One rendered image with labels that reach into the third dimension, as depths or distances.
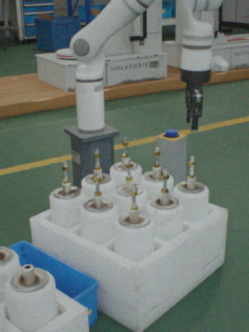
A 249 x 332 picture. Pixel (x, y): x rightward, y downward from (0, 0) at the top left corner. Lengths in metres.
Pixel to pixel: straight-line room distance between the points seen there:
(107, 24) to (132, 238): 0.68
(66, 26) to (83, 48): 4.14
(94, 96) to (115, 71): 1.77
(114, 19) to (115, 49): 2.01
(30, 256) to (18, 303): 0.42
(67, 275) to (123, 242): 0.20
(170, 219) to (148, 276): 0.16
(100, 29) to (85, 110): 0.27
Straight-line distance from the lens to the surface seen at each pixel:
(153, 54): 3.43
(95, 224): 1.14
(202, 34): 1.13
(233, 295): 1.30
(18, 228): 1.63
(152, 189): 1.30
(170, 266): 1.15
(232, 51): 3.92
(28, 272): 0.90
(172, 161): 1.46
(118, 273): 1.10
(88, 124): 1.55
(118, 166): 1.40
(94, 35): 1.47
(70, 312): 0.95
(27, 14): 6.52
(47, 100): 3.02
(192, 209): 1.25
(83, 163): 1.58
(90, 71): 1.53
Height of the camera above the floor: 0.78
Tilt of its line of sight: 22 degrees down
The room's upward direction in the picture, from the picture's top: 1 degrees counter-clockwise
